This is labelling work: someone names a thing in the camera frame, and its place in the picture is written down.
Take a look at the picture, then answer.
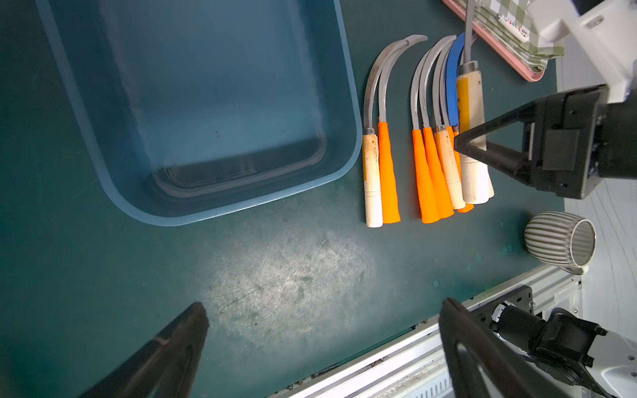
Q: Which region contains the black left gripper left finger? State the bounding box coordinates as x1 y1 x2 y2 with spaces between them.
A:
81 302 209 397

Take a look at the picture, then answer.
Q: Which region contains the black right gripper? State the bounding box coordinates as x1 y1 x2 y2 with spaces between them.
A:
455 85 636 199

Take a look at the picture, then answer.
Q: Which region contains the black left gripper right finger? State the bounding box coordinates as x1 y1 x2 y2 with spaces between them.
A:
439 298 567 397

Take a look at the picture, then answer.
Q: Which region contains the wooden handle sickle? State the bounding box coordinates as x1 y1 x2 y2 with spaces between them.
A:
432 36 466 212
455 1 494 205
363 44 391 228
410 51 441 224

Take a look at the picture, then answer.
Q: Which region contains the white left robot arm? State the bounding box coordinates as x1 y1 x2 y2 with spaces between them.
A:
83 298 636 397

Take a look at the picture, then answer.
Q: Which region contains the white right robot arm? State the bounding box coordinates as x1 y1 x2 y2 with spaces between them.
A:
455 1 636 204

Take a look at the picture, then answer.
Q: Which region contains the blue plastic storage box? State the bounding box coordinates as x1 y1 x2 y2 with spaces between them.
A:
36 1 362 227

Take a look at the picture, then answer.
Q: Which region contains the grey ribbed mug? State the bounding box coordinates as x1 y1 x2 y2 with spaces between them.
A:
524 211 597 275

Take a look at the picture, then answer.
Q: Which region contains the pink tray with checkered cloth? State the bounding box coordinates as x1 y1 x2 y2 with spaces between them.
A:
440 0 566 83

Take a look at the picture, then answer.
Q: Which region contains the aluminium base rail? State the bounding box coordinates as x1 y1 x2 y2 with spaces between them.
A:
276 265 582 397

